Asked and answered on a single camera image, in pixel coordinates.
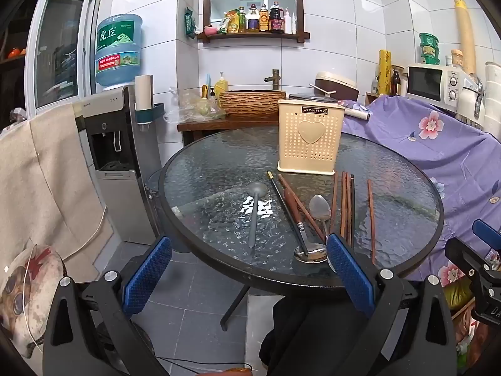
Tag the green noodle cup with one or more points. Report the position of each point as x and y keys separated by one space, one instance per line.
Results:
x=429 y=50
x=430 y=59
x=428 y=39

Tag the steel spoon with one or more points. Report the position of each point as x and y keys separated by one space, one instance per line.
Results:
x=320 y=207

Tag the yellow snack packet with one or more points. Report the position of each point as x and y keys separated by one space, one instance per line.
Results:
x=231 y=23

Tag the woven wash basin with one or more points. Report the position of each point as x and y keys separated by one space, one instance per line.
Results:
x=252 y=103

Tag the wooden counter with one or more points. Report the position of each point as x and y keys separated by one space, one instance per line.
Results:
x=219 y=126

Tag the brown wooden chopstick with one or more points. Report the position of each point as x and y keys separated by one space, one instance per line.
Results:
x=298 y=203
x=348 y=211
x=344 y=203
x=371 y=219
x=352 y=215

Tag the person's black trousers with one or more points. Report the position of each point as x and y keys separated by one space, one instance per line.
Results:
x=297 y=340

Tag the white bottle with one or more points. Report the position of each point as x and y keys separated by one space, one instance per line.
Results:
x=294 y=24
x=287 y=23

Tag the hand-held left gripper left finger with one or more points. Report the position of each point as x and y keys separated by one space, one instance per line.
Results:
x=148 y=270

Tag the small plastic bottle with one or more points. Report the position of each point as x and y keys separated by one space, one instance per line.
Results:
x=374 y=84

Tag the brown glass bottle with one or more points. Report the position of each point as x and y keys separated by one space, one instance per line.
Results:
x=396 y=82

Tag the beige perforated utensil holder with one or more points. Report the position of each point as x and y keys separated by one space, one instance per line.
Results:
x=311 y=141

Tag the green packet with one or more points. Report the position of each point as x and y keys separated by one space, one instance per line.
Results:
x=190 y=23

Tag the clear plastic bags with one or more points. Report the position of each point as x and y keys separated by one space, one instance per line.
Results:
x=188 y=105

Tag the clear condiment bottle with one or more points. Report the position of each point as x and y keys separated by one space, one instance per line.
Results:
x=253 y=19

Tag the grey plastic spoon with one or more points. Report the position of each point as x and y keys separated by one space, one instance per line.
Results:
x=257 y=194

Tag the amber condiment bottle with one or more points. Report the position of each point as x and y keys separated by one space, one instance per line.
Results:
x=264 y=19

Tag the brass faucet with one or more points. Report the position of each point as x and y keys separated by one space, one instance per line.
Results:
x=275 y=80

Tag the dog print cushion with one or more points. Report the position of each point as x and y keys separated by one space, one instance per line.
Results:
x=23 y=293

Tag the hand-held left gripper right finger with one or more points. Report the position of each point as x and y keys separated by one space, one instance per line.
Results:
x=350 y=278

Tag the white cup dispenser tube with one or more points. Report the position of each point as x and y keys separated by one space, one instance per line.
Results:
x=143 y=90

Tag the white microwave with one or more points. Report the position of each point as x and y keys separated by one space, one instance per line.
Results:
x=424 y=82

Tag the yellow paper cup sleeve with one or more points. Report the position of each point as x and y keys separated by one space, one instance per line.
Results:
x=465 y=35

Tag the purple floral cloth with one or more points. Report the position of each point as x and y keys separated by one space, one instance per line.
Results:
x=430 y=156

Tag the green oil bottle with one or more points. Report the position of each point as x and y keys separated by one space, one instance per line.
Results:
x=241 y=21

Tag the blue water bottle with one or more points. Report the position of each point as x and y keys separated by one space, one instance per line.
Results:
x=117 y=47

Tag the black table base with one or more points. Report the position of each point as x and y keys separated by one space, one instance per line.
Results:
x=235 y=305

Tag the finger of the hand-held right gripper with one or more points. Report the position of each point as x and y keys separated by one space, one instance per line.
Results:
x=460 y=252
x=487 y=233

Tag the black gold-tipped utensil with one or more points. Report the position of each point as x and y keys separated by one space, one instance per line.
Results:
x=283 y=199

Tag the white-framed sliding window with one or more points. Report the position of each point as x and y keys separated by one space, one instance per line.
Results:
x=58 y=47

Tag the pink bowl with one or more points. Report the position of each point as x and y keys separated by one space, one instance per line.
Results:
x=210 y=30

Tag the brown cream rice cooker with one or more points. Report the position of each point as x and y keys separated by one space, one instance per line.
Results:
x=340 y=86

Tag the wooden-framed mirror shelf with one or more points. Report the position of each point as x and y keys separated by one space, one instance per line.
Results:
x=254 y=0

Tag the yellow soap bottle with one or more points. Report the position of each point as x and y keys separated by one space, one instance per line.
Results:
x=221 y=86

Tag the cream rice paddle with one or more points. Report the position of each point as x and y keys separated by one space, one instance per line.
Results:
x=323 y=88

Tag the yellow bag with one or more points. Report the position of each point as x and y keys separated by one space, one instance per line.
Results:
x=460 y=297

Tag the blue brush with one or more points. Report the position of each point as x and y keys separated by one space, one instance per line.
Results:
x=208 y=82

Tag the dark soy sauce bottle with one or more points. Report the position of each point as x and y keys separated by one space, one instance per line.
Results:
x=276 y=19

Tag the cream pan with lid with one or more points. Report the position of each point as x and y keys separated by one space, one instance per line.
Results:
x=309 y=97

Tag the dark wooden shelf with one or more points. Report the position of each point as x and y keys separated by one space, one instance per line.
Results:
x=11 y=66

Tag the white kettle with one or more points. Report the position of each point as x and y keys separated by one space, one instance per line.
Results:
x=467 y=102

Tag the grey water dispenser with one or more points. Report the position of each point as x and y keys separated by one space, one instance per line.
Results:
x=125 y=109

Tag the beige cloth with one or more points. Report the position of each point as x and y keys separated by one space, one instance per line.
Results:
x=47 y=172

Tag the yellow roll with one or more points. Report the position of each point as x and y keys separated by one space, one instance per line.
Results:
x=385 y=70

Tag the teal plastic holder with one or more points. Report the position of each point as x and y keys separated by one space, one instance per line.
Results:
x=154 y=111

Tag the glass jar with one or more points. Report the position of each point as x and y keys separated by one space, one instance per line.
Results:
x=456 y=60

